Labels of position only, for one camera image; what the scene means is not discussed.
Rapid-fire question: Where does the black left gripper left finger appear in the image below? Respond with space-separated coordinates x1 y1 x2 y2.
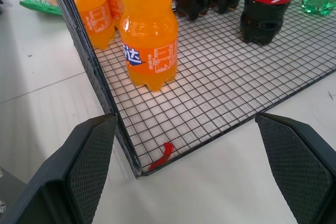
0 113 119 224

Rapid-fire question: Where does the black wire mesh rack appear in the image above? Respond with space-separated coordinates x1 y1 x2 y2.
44 0 336 179

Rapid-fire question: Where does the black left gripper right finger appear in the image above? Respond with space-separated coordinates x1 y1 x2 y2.
255 112 336 224

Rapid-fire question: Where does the orange soda bottle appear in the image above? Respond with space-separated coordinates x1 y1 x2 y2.
113 0 179 92
62 0 116 51
104 0 124 31

